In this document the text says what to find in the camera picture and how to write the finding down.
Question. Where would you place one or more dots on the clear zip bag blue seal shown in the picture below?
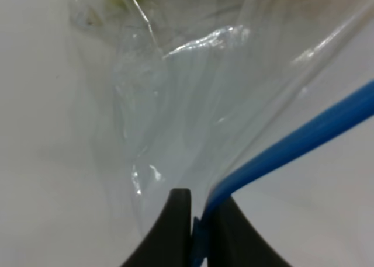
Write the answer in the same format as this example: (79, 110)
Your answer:
(228, 98)

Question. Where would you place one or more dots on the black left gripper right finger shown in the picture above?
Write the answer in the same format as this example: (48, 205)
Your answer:
(233, 241)

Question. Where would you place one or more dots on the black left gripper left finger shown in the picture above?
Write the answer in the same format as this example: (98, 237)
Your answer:
(168, 243)

